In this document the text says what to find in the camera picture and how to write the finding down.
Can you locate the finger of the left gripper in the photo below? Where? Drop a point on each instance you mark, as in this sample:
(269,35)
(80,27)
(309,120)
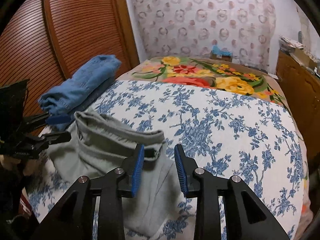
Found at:
(56,137)
(58,119)

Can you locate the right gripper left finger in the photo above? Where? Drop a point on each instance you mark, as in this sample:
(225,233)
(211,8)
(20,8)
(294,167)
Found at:
(72,216)

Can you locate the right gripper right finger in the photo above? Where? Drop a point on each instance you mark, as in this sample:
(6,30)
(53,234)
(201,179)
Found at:
(246,216)

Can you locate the grey-green shorts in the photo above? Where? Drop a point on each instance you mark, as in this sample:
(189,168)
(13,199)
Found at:
(100,143)

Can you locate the folded blue jeans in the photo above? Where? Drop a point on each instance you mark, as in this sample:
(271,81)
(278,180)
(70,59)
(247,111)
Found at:
(81,90)

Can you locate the blue floral white quilt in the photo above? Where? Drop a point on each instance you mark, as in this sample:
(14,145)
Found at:
(226,133)

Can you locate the brown louvered wardrobe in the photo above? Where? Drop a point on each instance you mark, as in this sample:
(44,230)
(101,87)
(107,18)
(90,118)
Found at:
(47,41)

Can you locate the colourful flower blanket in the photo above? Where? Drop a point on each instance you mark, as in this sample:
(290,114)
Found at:
(208,73)

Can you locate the long wooden cabinet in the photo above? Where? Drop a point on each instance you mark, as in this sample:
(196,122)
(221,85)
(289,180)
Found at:
(301,89)

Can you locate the patterned lace curtain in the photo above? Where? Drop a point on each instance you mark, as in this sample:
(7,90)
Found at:
(243,28)

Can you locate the box with blue item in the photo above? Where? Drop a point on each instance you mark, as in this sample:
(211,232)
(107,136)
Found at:
(221,54)

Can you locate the stack of papers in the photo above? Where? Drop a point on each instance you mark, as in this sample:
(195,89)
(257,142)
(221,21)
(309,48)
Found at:
(289,45)

